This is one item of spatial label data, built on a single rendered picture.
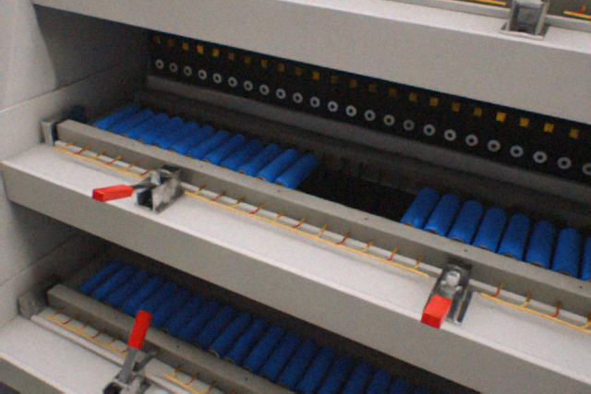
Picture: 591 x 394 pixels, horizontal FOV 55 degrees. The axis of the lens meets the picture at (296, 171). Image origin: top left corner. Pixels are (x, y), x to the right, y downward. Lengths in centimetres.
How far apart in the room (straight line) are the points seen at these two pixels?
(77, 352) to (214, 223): 24
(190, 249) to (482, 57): 28
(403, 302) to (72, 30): 44
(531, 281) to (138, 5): 39
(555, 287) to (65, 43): 52
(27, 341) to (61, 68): 29
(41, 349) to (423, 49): 49
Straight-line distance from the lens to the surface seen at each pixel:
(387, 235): 47
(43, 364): 67
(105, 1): 56
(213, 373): 60
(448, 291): 42
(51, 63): 66
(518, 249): 49
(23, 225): 69
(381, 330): 45
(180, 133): 62
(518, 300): 46
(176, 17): 51
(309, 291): 45
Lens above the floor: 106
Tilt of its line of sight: 11 degrees down
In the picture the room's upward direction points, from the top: 12 degrees clockwise
